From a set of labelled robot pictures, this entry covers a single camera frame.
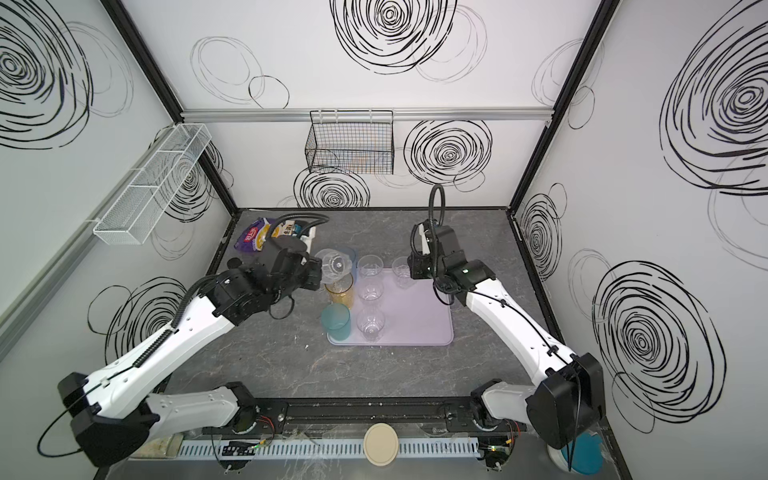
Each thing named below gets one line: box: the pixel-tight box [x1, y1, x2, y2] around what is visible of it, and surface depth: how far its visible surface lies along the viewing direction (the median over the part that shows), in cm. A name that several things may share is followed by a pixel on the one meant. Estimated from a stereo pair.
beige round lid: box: [363, 422, 399, 467], surface depth 66 cm
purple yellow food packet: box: [234, 217, 295, 252], surface depth 114 cm
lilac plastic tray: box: [327, 267, 455, 347], surface depth 91 cm
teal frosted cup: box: [321, 302, 351, 341], surface depth 84 cm
